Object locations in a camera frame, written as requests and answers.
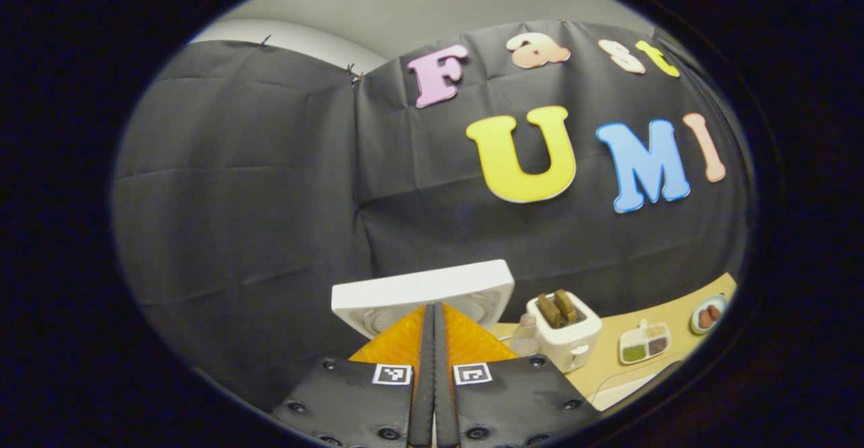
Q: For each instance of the beige rectangular tray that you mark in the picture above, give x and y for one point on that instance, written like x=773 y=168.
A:
x=628 y=387

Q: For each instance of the white rice cooker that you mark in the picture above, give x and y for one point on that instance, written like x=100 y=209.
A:
x=418 y=286

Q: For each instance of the white toaster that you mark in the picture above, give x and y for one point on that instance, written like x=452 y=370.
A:
x=570 y=343

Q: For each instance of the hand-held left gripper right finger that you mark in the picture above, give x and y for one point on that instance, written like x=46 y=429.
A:
x=444 y=394

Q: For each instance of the brown meat piece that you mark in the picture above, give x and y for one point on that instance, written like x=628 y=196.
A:
x=713 y=312
x=704 y=318

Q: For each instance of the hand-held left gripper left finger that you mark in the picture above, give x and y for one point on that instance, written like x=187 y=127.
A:
x=424 y=394

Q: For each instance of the brown toast slice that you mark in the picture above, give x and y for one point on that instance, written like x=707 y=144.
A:
x=549 y=310
x=565 y=305

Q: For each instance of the clear plastic bottle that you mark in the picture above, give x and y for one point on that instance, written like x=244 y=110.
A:
x=525 y=340

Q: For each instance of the white divided grain dish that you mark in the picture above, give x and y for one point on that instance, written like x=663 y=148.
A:
x=644 y=343

